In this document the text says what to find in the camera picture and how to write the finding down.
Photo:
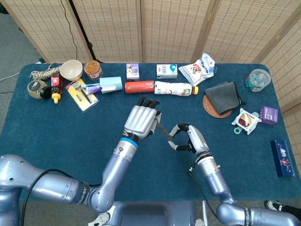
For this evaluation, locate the white blue milk carton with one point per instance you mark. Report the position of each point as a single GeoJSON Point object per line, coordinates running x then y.
{"type": "Point", "coordinates": [167, 70]}

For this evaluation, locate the long dark blue box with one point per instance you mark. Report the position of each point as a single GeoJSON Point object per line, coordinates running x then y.
{"type": "Point", "coordinates": [282, 157]}

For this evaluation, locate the bamboo folding screen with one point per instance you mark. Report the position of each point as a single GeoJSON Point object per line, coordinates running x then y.
{"type": "Point", "coordinates": [164, 28]}

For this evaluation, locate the clear jar of clips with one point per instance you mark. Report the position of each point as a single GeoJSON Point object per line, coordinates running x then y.
{"type": "Point", "coordinates": [257, 80]}

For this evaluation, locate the white drink bottle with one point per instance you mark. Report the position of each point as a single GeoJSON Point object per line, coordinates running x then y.
{"type": "Point", "coordinates": [171, 88]}

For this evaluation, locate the small purple white carton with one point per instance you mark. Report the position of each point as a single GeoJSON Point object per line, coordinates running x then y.
{"type": "Point", "coordinates": [132, 70]}

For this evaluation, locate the red sauce bottle yellow cap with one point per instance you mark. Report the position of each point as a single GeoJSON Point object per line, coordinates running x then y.
{"type": "Point", "coordinates": [56, 88]}

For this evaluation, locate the blue binder clip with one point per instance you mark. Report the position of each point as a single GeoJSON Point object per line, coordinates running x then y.
{"type": "Point", "coordinates": [213, 69]}

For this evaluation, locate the white snack bag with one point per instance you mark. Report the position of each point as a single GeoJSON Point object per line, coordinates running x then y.
{"type": "Point", "coordinates": [195, 71]}

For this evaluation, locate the razor in yellow blister pack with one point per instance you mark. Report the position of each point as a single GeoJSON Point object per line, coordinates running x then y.
{"type": "Point", "coordinates": [82, 102]}

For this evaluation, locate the small purple box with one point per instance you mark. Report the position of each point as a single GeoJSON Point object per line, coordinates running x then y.
{"type": "Point", "coordinates": [269, 115]}

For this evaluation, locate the metal table leg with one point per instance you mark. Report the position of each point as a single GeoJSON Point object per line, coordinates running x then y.
{"type": "Point", "coordinates": [205, 210]}

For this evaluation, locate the light blue plastic holder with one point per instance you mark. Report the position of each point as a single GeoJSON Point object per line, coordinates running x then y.
{"type": "Point", "coordinates": [110, 83]}

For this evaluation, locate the black trouser leg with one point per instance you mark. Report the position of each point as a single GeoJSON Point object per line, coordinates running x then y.
{"type": "Point", "coordinates": [292, 209]}

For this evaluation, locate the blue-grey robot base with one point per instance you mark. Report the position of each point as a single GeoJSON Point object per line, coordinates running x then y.
{"type": "Point", "coordinates": [150, 214]}

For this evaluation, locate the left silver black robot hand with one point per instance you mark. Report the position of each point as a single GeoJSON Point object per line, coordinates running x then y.
{"type": "Point", "coordinates": [141, 120]}

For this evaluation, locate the clear jar of rubber bands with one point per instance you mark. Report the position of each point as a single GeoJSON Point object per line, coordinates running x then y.
{"type": "Point", "coordinates": [92, 69]}

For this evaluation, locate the black white sneaker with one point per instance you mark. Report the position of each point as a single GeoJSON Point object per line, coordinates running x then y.
{"type": "Point", "coordinates": [274, 205]}

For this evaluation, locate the glass jar with black lid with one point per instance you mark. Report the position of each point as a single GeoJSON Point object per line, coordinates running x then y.
{"type": "Point", "coordinates": [35, 90]}

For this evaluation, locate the blue table mat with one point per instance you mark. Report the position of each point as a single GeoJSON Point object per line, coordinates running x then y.
{"type": "Point", "coordinates": [70, 141]}

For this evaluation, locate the brown woven round coaster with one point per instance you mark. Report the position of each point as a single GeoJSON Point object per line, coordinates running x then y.
{"type": "Point", "coordinates": [208, 106]}

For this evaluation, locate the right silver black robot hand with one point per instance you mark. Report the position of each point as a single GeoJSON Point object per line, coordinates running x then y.
{"type": "Point", "coordinates": [198, 139]}

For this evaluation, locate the white red snack packet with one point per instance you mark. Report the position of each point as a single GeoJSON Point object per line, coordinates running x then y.
{"type": "Point", "coordinates": [245, 120]}

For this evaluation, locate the grey folded cloth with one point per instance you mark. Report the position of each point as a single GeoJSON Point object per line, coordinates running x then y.
{"type": "Point", "coordinates": [223, 97]}

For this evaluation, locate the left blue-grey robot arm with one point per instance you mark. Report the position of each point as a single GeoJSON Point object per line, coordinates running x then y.
{"type": "Point", "coordinates": [117, 169]}

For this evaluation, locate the white perforated foot plate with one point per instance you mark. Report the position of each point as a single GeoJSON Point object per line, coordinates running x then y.
{"type": "Point", "coordinates": [199, 222]}
{"type": "Point", "coordinates": [102, 219]}

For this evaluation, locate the black tripod stand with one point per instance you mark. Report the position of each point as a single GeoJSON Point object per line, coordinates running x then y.
{"type": "Point", "coordinates": [90, 46]}

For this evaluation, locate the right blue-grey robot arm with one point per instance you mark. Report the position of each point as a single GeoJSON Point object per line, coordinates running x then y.
{"type": "Point", "coordinates": [216, 181]}

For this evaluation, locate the beige bowl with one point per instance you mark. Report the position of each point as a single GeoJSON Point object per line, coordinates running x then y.
{"type": "Point", "coordinates": [70, 70]}

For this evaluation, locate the red cylindrical can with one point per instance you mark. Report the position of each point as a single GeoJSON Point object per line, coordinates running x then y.
{"type": "Point", "coordinates": [138, 87]}

